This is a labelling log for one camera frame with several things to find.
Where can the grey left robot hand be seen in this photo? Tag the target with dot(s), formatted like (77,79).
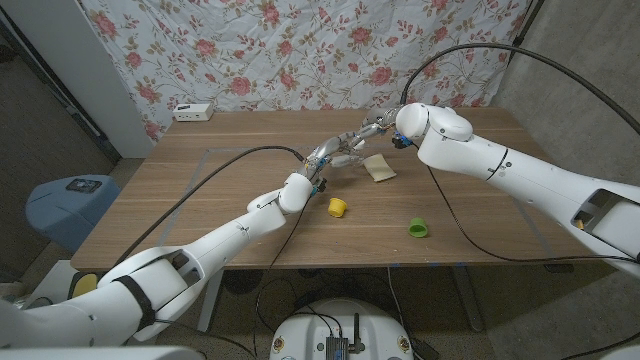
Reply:
(326,149)

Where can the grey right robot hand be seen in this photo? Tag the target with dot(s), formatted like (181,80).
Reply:
(375,122)

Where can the clear white-capped medicine bottle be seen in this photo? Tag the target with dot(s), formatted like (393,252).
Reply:
(357,159)

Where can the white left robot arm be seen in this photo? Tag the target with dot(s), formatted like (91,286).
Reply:
(200,260)

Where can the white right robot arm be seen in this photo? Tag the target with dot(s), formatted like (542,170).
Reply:
(525,172)

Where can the yellow sponge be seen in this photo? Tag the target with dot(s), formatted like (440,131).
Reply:
(381,169)

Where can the yellow plastic cup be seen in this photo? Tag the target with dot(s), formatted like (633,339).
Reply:
(337,207)

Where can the green plastic cup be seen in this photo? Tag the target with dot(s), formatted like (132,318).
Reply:
(418,228)

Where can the floral backdrop cloth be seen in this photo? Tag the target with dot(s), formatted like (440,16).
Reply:
(300,50)

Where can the white power strip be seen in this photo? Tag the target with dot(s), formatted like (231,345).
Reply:
(193,112)

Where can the black round floor base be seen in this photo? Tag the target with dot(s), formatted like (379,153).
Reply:
(242,281)

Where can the black backdrop stand pole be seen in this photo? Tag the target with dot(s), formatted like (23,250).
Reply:
(522,30)

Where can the white robot torso base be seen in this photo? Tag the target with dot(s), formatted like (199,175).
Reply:
(310,330)

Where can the white table leg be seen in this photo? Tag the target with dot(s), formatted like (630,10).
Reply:
(210,310)

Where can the grey table leg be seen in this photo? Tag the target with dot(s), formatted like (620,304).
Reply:
(470,305)

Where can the black phone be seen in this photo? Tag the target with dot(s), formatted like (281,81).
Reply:
(83,185)

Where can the blue plastic stool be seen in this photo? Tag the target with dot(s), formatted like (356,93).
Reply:
(65,215)

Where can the black pedal with yellow pads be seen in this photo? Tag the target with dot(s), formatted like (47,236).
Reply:
(82,286)

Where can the white robot chest edge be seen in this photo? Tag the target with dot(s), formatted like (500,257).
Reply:
(100,354)

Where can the white wall panel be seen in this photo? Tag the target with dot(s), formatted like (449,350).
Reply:
(85,65)

